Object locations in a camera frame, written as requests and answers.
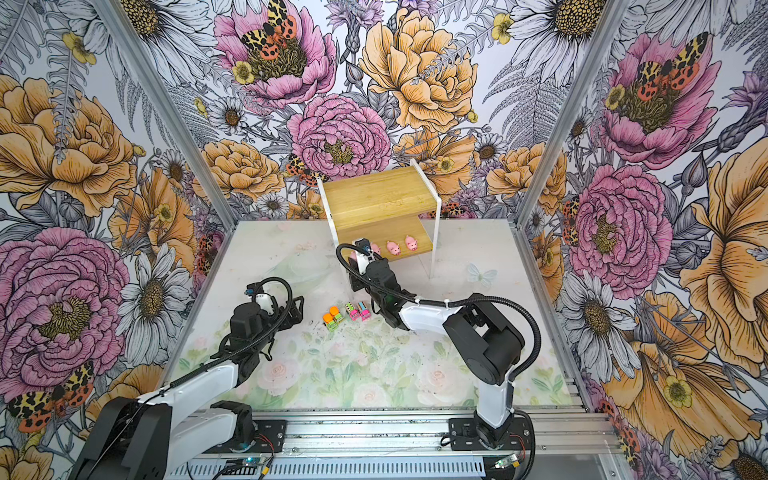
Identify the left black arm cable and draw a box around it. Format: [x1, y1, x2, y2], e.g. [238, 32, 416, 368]
[89, 276, 295, 469]

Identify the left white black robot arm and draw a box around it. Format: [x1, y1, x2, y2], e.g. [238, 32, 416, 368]
[69, 293, 304, 479]

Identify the green circuit board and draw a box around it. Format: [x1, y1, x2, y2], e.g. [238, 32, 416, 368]
[494, 453, 521, 469]
[226, 456, 273, 475]

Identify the orange green toy car upper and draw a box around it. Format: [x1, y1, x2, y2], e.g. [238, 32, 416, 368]
[329, 306, 343, 322]

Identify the orange green toy car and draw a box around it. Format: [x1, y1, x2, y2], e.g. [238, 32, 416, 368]
[323, 313, 338, 331]
[329, 306, 343, 322]

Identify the orange green toy car lower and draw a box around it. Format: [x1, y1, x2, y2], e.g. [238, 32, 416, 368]
[323, 313, 338, 331]

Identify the aluminium front rail frame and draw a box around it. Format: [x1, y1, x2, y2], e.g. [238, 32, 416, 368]
[166, 407, 633, 479]

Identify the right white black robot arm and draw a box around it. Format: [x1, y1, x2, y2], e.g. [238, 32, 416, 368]
[335, 242, 541, 449]

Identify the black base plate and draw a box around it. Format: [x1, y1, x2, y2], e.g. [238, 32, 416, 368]
[448, 413, 535, 451]
[205, 420, 287, 454]

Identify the green circuit board right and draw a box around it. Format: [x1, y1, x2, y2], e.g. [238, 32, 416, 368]
[494, 453, 521, 469]

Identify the pink green striped toy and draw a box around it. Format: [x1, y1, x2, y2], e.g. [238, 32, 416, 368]
[345, 302, 360, 321]

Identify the green circuit board left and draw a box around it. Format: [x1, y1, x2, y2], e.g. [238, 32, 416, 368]
[226, 456, 273, 475]

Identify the pink teal striped toy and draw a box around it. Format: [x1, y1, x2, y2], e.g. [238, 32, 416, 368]
[358, 302, 372, 320]

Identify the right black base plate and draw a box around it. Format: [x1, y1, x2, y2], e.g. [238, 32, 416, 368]
[448, 413, 535, 451]

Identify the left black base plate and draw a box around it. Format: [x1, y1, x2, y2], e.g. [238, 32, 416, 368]
[205, 420, 287, 454]

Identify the wooden two-tier white-frame shelf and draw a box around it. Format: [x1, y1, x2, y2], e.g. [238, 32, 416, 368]
[318, 160, 442, 278]

